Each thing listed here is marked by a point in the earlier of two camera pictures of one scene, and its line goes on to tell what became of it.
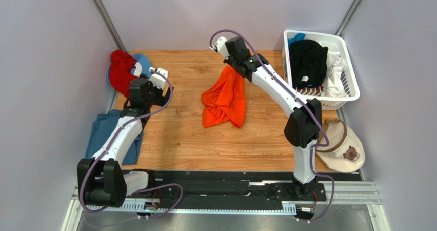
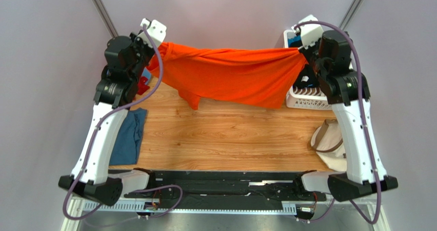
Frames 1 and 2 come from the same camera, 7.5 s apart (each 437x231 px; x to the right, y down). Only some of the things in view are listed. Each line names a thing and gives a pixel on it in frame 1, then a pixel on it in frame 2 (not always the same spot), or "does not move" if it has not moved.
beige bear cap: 345,152 does not move
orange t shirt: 226,101 -> 269,77
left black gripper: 162,101 -> 138,41
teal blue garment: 298,37 does not move
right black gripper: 236,63 -> 308,53
